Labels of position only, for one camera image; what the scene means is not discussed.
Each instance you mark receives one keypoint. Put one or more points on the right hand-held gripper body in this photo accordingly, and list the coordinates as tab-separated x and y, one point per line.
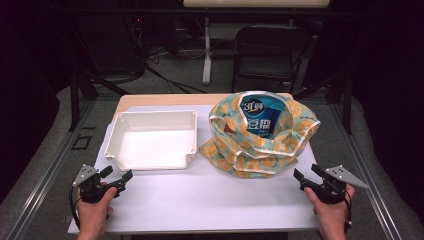
333	190

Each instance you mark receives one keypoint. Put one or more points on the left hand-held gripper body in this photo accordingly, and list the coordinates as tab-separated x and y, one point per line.
90	186

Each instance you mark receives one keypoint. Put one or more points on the white plastic bin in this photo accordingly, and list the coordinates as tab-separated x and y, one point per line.
153	146

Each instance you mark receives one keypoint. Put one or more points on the lemon print fabric bag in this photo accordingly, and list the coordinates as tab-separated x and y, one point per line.
253	156

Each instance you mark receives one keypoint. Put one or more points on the blue snack packet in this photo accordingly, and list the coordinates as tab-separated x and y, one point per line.
263	115

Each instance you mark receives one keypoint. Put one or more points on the person's right hand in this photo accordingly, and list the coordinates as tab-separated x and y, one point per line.
331	216

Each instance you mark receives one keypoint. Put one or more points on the person's left hand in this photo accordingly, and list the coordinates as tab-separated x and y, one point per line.
93	215

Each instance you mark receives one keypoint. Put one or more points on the black metal stand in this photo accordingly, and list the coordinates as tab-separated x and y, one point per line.
75	100
347	100

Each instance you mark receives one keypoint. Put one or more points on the black equipment cabinet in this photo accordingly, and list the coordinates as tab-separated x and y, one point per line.
110	43

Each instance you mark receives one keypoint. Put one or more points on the black folding chair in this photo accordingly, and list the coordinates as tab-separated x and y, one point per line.
266	50

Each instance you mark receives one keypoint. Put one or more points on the white desk leg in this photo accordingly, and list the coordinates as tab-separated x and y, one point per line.
207	50

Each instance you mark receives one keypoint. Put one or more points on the aluminium floor rail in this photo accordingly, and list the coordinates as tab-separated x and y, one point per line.
50	166
363	166

